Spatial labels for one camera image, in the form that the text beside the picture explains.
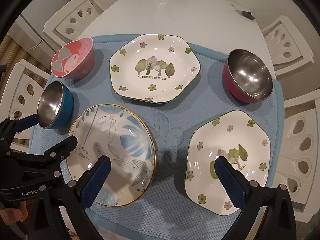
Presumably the small black object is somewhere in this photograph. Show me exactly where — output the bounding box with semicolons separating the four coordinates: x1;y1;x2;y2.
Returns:
239;10;255;20

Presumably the round blue floral plate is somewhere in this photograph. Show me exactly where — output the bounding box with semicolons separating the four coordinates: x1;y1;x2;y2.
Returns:
65;103;157;207

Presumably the white wooden chair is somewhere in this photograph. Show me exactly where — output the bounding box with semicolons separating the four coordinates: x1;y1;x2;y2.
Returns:
265;89;320;223
0;59;50;153
42;0;104;48
261;15;314;80

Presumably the red steel bowl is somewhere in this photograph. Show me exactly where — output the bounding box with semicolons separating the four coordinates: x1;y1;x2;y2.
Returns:
222;49;273;103

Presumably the white refrigerator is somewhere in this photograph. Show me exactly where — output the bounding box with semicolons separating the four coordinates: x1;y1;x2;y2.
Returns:
6;12;58;68

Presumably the blue steel bowl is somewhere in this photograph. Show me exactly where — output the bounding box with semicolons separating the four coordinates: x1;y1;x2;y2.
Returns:
37;81;75;130

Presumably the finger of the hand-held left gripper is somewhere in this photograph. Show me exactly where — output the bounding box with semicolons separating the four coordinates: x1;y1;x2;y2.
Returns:
0;114;40;153
10;135;78;183

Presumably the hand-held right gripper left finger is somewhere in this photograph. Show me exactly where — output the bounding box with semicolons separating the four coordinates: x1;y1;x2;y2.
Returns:
27;155;112;240

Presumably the pink cartoon bowl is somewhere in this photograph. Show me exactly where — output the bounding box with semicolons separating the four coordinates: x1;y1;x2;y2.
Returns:
51;37;95;79

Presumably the light blue table mat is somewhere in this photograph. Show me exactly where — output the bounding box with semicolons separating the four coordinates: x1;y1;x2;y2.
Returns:
27;34;285;240

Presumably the person's left hand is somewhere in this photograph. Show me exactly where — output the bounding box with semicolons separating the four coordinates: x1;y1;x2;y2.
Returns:
0;201;28;240

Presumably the hexagonal forest print plate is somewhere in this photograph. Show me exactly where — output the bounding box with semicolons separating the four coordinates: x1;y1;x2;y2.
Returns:
109;34;202;105
184;110;272;216

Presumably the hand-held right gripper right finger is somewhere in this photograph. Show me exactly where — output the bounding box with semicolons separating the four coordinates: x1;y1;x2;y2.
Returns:
214;156;297;240

